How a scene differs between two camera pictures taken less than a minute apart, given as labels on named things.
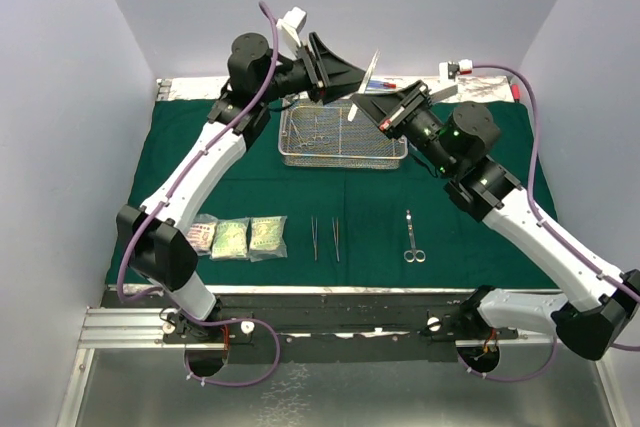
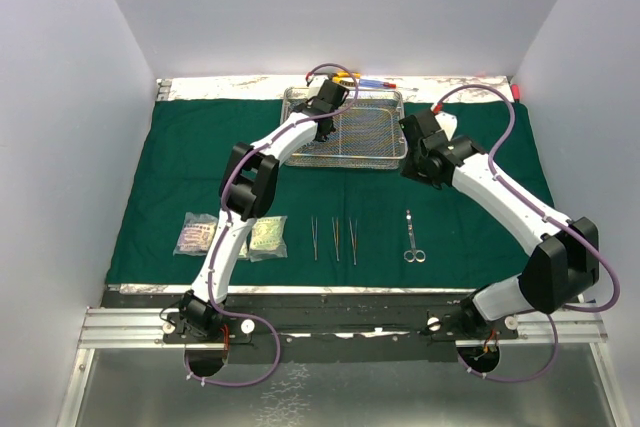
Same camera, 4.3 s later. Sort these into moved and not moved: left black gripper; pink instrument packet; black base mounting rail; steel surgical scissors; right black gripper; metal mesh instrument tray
Moved: left black gripper; right black gripper
Not moved: black base mounting rail; metal mesh instrument tray; steel surgical scissors; pink instrument packet
